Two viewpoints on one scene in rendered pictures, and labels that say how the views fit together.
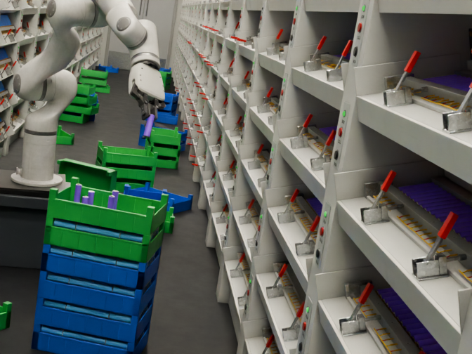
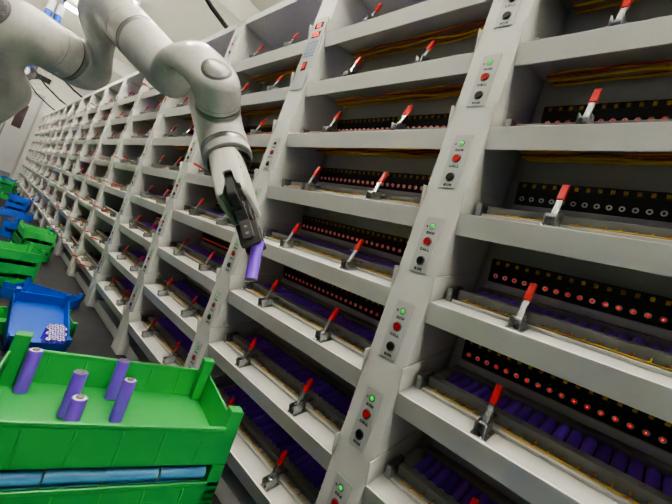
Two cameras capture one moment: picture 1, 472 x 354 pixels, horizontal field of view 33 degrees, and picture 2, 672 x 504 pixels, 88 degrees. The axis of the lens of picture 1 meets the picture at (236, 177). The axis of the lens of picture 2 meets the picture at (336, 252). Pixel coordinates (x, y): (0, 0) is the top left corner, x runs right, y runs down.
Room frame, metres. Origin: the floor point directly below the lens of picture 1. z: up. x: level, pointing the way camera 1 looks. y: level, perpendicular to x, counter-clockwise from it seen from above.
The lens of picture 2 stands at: (1.69, 0.51, 0.73)
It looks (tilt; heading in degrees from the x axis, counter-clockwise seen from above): 3 degrees up; 321
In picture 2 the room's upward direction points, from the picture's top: 20 degrees clockwise
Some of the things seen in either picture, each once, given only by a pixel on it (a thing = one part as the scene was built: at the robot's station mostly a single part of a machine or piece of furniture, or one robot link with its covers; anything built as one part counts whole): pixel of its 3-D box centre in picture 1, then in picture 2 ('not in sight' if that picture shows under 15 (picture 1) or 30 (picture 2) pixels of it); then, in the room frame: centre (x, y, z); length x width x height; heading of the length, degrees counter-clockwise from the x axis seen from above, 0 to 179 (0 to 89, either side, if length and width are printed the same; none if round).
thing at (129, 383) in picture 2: (110, 206); (123, 399); (2.24, 0.34, 0.44); 0.02 x 0.02 x 0.06
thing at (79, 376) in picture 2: (90, 201); (72, 394); (2.25, 0.41, 0.44); 0.02 x 0.02 x 0.06
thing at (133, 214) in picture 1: (109, 204); (121, 396); (2.24, 0.35, 0.44); 0.30 x 0.20 x 0.08; 84
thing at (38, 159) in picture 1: (38, 156); not in sight; (2.94, 0.75, 0.40); 0.19 x 0.19 x 0.18
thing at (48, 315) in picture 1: (95, 308); not in sight; (2.24, 0.35, 0.12); 0.30 x 0.20 x 0.08; 84
